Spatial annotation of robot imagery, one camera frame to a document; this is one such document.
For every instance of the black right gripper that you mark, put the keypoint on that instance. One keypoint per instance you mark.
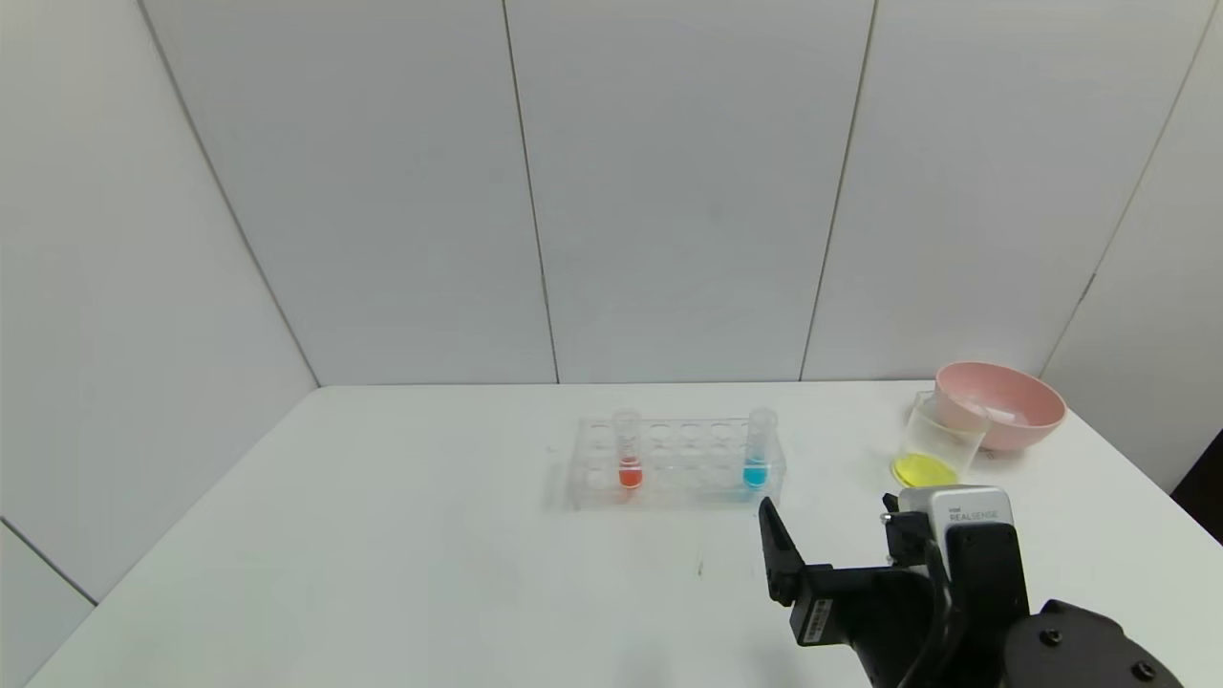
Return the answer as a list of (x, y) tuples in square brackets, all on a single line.
[(827, 604)]

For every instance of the test tube with blue liquid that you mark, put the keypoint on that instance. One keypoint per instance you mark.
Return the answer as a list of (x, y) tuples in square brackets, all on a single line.
[(756, 471)]

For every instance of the test tube with yellow pigment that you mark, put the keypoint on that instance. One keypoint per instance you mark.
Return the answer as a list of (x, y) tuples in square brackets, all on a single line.
[(1008, 417)]

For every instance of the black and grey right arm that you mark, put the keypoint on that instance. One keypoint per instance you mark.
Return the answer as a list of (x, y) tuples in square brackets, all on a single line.
[(1080, 650)]

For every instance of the clear plastic test tube rack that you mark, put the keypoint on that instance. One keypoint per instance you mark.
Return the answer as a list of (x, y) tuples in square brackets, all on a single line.
[(688, 478)]

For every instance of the clear glass beaker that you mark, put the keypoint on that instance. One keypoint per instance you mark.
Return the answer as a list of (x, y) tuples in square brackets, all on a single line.
[(925, 468)]

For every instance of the test tube with red liquid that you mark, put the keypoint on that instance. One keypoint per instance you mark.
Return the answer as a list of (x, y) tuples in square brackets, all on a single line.
[(629, 473)]

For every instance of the pink bowl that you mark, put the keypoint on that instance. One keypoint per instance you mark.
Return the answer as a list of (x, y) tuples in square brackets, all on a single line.
[(1013, 397)]

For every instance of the dark object beside table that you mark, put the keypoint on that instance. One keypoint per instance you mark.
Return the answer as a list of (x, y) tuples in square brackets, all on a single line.
[(1202, 497)]

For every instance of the white RealSense wrist camera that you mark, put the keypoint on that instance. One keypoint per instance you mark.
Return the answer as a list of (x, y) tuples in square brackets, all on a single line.
[(955, 506)]

